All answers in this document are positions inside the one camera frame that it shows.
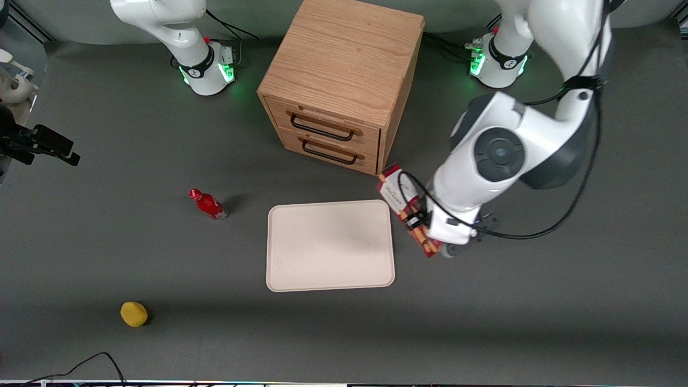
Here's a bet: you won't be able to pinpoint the beige rectangular tray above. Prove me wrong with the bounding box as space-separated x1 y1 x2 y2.
266 199 396 292

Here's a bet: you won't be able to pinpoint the wooden drawer cabinet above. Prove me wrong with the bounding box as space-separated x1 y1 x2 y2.
257 0 426 177

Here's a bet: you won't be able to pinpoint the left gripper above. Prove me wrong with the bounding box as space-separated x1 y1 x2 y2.
405 206 480 246

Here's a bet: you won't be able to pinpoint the wooden drawer front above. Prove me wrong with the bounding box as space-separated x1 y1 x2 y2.
264 97 382 157
276 126 379 177

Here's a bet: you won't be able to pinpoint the red cookie box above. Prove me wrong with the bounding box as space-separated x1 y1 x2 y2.
376 163 443 259

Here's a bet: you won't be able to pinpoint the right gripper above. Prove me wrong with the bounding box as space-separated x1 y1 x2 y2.
0 105 81 167

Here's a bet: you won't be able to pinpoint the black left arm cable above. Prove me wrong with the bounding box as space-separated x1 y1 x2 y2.
397 0 627 240

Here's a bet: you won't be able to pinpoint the black left base cables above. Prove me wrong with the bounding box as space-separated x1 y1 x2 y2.
423 15 503 63

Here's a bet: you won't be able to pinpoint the black right base cables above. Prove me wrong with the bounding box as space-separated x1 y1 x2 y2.
205 8 260 66

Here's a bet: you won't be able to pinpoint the black table edge cable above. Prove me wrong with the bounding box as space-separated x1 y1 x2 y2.
20 352 127 385

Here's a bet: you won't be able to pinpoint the black drawer handle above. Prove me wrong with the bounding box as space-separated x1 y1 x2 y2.
289 113 356 142
301 139 359 166

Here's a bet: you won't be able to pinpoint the red bottle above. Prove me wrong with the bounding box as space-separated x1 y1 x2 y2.
189 188 229 221

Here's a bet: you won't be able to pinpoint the black corner rail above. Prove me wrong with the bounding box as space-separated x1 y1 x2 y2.
8 0 55 44

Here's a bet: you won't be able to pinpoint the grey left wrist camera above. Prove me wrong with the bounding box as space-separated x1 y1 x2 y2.
439 240 485 259

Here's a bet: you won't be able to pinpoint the black base cables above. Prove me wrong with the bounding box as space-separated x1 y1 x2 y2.
423 15 503 63
205 8 260 66

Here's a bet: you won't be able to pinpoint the yellow lemon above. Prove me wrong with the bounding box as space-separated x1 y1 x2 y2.
120 301 149 328

